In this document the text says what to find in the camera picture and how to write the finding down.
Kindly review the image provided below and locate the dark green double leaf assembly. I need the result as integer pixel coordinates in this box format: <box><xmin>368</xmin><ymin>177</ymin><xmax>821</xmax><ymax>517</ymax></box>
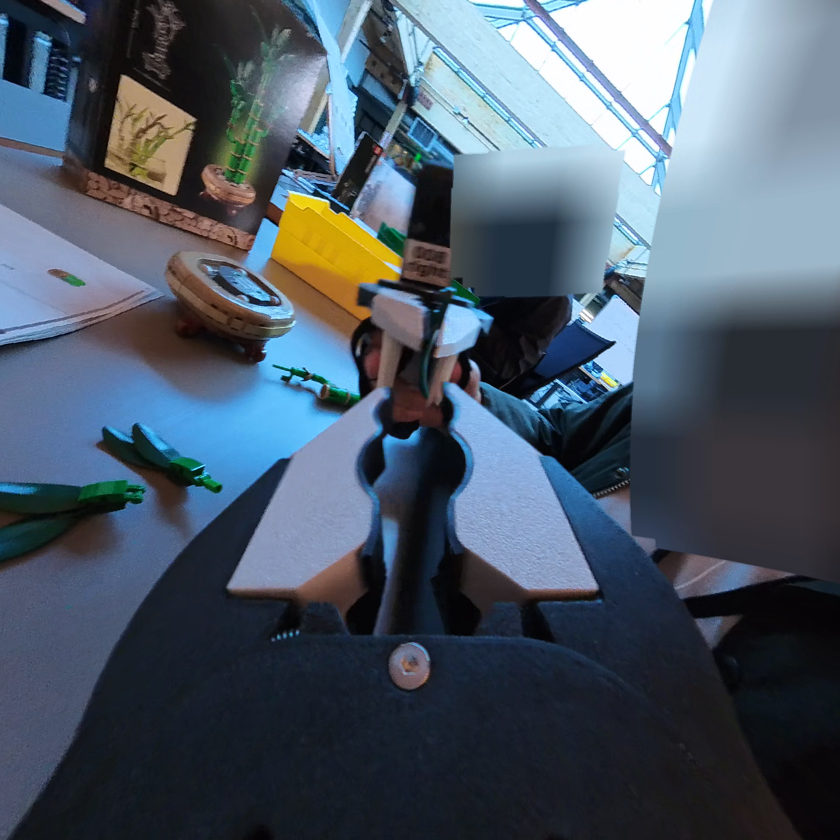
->
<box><xmin>0</xmin><ymin>480</ymin><xmax>147</xmax><ymax>563</ymax></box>
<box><xmin>101</xmin><ymin>423</ymin><xmax>223</xmax><ymax>494</ymax></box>

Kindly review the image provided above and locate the yellow parts bin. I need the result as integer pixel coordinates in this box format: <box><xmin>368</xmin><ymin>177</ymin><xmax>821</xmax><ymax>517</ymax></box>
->
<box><xmin>270</xmin><ymin>192</ymin><xmax>403</xmax><ymax>320</ymax></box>

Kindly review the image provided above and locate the small black toy box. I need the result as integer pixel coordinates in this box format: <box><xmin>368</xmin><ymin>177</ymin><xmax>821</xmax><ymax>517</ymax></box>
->
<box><xmin>331</xmin><ymin>131</ymin><xmax>421</xmax><ymax>219</ymax></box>

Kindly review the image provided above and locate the person's right forearm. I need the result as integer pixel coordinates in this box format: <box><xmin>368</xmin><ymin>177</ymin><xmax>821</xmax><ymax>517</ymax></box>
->
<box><xmin>478</xmin><ymin>381</ymin><xmax>636</xmax><ymax>494</ymax></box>

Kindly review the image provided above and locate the person's right hand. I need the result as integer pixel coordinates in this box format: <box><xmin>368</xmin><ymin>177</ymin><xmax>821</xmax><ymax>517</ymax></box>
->
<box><xmin>363</xmin><ymin>348</ymin><xmax>475</xmax><ymax>439</ymax></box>

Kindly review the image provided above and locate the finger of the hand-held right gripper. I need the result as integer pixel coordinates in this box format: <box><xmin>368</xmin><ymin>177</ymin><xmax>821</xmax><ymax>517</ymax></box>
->
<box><xmin>434</xmin><ymin>305</ymin><xmax>484</xmax><ymax>361</ymax></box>
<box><xmin>369</xmin><ymin>292</ymin><xmax>435</xmax><ymax>354</ymax></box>

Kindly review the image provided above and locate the grey desk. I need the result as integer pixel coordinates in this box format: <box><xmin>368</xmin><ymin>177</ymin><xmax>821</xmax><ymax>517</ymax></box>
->
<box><xmin>0</xmin><ymin>144</ymin><xmax>375</xmax><ymax>828</ymax></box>

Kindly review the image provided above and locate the open instruction booklet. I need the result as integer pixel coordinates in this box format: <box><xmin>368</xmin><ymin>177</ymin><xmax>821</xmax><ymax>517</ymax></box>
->
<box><xmin>0</xmin><ymin>203</ymin><xmax>164</xmax><ymax>347</ymax></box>

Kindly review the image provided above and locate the green parts bin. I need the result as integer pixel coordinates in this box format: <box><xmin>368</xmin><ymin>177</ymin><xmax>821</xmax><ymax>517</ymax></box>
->
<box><xmin>378</xmin><ymin>222</ymin><xmax>481</xmax><ymax>308</ymax></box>

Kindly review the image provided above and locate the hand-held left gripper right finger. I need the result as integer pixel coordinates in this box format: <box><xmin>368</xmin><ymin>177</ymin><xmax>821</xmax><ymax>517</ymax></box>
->
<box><xmin>430</xmin><ymin>382</ymin><xmax>601</xmax><ymax>636</ymax></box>

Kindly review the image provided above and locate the dark blue chair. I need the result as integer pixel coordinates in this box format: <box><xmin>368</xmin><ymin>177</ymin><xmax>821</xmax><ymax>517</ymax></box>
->
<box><xmin>525</xmin><ymin>319</ymin><xmax>616</xmax><ymax>399</ymax></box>

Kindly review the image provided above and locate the dark green single leaf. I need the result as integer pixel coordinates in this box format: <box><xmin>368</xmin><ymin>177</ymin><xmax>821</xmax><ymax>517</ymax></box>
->
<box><xmin>420</xmin><ymin>307</ymin><xmax>452</xmax><ymax>400</ymax></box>

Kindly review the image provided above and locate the whiteboard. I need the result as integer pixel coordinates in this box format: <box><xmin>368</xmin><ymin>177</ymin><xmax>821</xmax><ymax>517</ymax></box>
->
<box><xmin>591</xmin><ymin>298</ymin><xmax>647</xmax><ymax>388</ymax></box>

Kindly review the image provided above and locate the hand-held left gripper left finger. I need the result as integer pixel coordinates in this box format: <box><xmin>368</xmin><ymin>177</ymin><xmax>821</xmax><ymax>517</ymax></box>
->
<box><xmin>226</xmin><ymin>387</ymin><xmax>395</xmax><ymax>636</ymax></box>

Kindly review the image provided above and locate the tan brick pot base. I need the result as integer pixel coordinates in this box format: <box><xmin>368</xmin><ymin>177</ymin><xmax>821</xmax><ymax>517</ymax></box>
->
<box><xmin>164</xmin><ymin>251</ymin><xmax>298</xmax><ymax>363</ymax></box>

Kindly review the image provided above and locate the black toy set box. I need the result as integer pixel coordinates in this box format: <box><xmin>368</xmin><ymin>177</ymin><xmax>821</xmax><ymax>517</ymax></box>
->
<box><xmin>63</xmin><ymin>0</ymin><xmax>329</xmax><ymax>252</ymax></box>

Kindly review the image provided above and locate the green brick bamboo stalk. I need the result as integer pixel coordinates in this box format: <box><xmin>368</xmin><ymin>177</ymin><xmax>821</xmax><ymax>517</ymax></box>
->
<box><xmin>272</xmin><ymin>364</ymin><xmax>362</xmax><ymax>409</ymax></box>

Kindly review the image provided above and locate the black perforated chair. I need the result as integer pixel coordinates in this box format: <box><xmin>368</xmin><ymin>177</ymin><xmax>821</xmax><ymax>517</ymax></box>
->
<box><xmin>387</xmin><ymin>436</ymin><xmax>460</xmax><ymax>634</ymax></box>

